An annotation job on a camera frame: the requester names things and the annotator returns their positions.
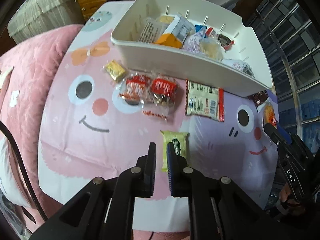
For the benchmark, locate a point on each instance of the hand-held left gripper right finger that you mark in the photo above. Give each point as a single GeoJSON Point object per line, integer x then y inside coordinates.
{"type": "Point", "coordinates": [171, 170]}

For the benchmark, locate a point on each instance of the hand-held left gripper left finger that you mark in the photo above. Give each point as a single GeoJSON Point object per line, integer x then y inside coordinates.
{"type": "Point", "coordinates": [150, 170]}

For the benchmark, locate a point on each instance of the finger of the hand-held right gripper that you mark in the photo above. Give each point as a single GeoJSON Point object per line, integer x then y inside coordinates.
{"type": "Point", "coordinates": [272, 133]}
{"type": "Point", "coordinates": [285, 135]}

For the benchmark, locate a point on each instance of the orange cracker packet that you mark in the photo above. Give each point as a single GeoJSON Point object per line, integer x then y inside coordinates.
{"type": "Point", "coordinates": [270, 113]}

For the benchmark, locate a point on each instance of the green snack packet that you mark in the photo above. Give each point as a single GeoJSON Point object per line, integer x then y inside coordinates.
{"type": "Point", "coordinates": [180, 140]}

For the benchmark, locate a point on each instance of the white red-edged snack packet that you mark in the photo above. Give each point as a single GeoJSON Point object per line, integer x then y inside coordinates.
{"type": "Point", "coordinates": [202, 100]}

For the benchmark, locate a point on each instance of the red candy packet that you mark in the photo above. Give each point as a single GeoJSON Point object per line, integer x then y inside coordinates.
{"type": "Point", "coordinates": [135, 87]}
{"type": "Point", "coordinates": [162, 90]}

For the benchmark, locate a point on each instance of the dark candy packet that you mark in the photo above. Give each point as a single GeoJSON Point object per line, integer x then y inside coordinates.
{"type": "Point", "coordinates": [226, 41]}

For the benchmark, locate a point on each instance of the clear rice cracker packet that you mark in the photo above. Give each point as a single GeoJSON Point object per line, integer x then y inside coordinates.
{"type": "Point", "coordinates": [211, 48]}

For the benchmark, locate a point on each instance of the small yellow snack packet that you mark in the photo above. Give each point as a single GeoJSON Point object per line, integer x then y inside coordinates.
{"type": "Point", "coordinates": [115, 70]}

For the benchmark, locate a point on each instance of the white plastic bin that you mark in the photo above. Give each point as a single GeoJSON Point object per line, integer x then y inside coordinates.
{"type": "Point", "coordinates": [175, 62]}

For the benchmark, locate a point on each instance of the small red white packet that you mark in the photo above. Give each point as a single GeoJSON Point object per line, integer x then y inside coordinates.
{"type": "Point", "coordinates": [211, 31]}

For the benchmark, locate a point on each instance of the lilac snack packet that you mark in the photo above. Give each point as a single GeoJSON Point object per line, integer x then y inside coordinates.
{"type": "Point", "coordinates": [195, 41]}

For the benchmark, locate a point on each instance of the orange snack packet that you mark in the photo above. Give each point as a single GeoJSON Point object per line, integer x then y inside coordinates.
{"type": "Point", "coordinates": [168, 41]}

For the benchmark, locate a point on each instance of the clear printed snack packet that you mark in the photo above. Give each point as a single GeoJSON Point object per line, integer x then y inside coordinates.
{"type": "Point", "coordinates": [150, 30]}

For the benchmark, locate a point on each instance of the grey white snack packet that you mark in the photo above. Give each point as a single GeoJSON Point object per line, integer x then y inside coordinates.
{"type": "Point", "coordinates": [181, 27]}

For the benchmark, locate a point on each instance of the yellow cake packet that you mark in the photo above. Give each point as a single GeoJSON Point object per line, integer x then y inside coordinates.
{"type": "Point", "coordinates": [165, 19]}

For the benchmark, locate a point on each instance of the person's right hand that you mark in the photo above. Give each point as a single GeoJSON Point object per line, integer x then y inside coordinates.
{"type": "Point", "coordinates": [286, 197]}

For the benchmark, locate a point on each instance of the cartoon printed tablecloth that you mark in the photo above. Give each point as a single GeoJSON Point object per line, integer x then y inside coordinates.
{"type": "Point", "coordinates": [100, 150]}

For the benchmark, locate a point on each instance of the pink cloth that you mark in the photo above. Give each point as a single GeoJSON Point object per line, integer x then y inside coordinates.
{"type": "Point", "coordinates": [165, 236]}

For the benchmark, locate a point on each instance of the white purple snack packet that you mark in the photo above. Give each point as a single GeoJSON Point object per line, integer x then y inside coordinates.
{"type": "Point", "coordinates": [236, 66]}

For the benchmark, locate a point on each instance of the metal window grille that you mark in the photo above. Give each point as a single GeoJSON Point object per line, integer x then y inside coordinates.
{"type": "Point", "coordinates": [295, 55]}

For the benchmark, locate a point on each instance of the blue snack packet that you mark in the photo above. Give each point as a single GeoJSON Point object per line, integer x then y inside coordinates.
{"type": "Point", "coordinates": [200, 28]}

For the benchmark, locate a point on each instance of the white pillow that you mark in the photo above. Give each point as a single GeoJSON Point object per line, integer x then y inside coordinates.
{"type": "Point", "coordinates": [10, 180]}

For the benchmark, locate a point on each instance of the pink quilt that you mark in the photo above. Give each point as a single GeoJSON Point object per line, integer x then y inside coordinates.
{"type": "Point", "coordinates": [30, 80]}

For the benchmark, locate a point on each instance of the white card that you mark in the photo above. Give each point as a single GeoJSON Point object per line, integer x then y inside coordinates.
{"type": "Point", "coordinates": [15, 98]}

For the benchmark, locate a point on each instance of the wooden desk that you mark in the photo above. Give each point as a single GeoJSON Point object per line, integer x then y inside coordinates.
{"type": "Point", "coordinates": [90, 2]}

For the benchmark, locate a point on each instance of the white lace cover cloth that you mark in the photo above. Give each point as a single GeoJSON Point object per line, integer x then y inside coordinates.
{"type": "Point", "coordinates": [42, 12]}

